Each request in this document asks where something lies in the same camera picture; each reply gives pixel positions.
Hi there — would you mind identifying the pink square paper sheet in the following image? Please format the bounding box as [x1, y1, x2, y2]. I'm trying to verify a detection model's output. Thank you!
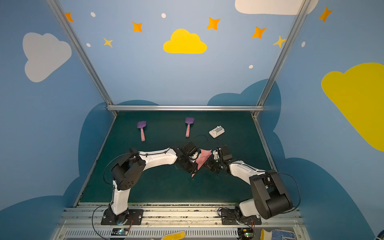
[192, 149, 212, 177]

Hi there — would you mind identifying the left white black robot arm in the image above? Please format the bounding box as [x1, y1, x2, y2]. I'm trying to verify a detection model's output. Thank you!
[101, 142, 202, 226]

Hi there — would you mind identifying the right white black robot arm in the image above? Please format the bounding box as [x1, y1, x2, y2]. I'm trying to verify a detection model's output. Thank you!
[204, 146, 294, 219]

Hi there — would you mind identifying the white small plastic device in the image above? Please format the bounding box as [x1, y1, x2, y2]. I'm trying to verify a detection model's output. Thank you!
[209, 126, 225, 139]

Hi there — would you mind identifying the right purple pink spatula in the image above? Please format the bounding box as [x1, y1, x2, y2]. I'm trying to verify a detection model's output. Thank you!
[185, 117, 195, 138]

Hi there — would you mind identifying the purple pink spatula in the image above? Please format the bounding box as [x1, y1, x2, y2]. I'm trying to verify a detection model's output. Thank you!
[137, 121, 147, 142]
[185, 117, 195, 138]

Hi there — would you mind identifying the left purple pink spatula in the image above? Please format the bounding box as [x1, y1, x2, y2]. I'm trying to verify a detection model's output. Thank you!
[137, 121, 147, 142]

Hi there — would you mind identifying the right green circuit board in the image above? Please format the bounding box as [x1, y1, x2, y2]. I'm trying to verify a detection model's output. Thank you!
[237, 228, 255, 240]

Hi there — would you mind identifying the green circuit board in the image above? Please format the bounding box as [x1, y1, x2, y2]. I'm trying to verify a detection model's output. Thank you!
[237, 228, 255, 240]
[111, 228, 130, 236]

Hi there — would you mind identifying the yellow glove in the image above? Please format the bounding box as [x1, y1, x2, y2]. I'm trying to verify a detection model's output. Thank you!
[160, 231, 186, 240]

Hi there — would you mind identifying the blue white glove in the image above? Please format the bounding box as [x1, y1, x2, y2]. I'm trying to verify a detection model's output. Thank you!
[260, 229, 296, 240]

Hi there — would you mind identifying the left green circuit board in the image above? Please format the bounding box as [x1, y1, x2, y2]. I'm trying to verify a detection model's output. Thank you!
[111, 228, 130, 236]

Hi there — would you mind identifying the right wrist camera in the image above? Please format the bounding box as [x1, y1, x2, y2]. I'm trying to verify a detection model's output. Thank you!
[212, 149, 220, 161]

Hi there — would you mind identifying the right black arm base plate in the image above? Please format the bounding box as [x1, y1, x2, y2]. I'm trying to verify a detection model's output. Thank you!
[217, 208, 262, 226]

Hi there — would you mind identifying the aluminium front rail base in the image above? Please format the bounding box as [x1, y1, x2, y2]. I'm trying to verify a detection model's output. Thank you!
[51, 203, 310, 240]

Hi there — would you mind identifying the right aluminium frame post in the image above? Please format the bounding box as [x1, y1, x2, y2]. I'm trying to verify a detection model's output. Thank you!
[252, 0, 312, 120]

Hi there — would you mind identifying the aluminium frame post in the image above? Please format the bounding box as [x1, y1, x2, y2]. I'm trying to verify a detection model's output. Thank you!
[47, 0, 114, 106]
[252, 0, 312, 120]

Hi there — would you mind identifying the horizontal aluminium frame bar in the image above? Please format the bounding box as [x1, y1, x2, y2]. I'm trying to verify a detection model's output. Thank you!
[107, 105, 264, 112]

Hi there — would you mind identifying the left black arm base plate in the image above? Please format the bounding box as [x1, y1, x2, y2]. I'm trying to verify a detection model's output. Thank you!
[101, 208, 144, 226]

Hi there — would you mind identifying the left aluminium frame post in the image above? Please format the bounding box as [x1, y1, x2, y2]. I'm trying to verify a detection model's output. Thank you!
[47, 0, 114, 106]

